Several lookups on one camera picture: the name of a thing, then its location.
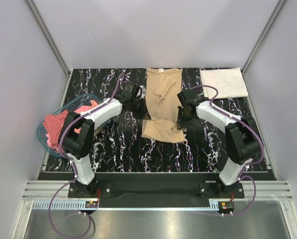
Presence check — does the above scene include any aluminium frame post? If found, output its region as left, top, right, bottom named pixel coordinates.
left=24, top=0, right=71, bottom=77
left=242, top=0, right=288, bottom=75

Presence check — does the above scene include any left aluminium frame post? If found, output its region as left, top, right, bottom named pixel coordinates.
left=24, top=0, right=71, bottom=77

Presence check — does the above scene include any tan t shirt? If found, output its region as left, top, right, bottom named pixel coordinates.
left=142, top=68, right=185, bottom=143

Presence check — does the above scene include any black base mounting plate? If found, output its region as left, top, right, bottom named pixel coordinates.
left=68, top=172, right=245, bottom=210

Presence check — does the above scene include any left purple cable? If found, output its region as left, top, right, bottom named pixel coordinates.
left=48, top=72, right=129, bottom=237

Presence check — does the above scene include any dark pink shirt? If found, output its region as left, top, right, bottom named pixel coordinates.
left=42, top=110, right=69, bottom=153

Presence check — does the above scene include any teal plastic laundry basket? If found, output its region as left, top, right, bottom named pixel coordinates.
left=36, top=93, right=103, bottom=158

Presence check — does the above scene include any purple cable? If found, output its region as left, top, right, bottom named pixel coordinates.
left=48, top=72, right=129, bottom=237
left=189, top=85, right=265, bottom=216

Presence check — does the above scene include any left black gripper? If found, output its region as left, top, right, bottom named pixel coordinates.
left=130, top=96, right=151, bottom=120

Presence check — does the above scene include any light pink shirt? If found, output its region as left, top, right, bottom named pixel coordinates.
left=73, top=100, right=98, bottom=114

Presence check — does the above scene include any folded white t shirt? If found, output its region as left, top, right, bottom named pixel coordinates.
left=200, top=68, right=248, bottom=99

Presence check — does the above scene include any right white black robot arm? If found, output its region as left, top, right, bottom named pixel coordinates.
left=177, top=89, right=265, bottom=198

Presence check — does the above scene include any slotted cable duct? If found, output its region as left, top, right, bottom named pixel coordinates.
left=33, top=200, right=219, bottom=211

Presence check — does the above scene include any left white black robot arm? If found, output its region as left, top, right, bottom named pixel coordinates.
left=58, top=83, right=150, bottom=197

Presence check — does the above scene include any right aluminium frame post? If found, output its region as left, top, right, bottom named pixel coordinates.
left=242, top=0, right=288, bottom=75

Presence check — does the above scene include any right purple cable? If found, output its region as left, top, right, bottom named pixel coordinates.
left=189, top=85, right=265, bottom=216

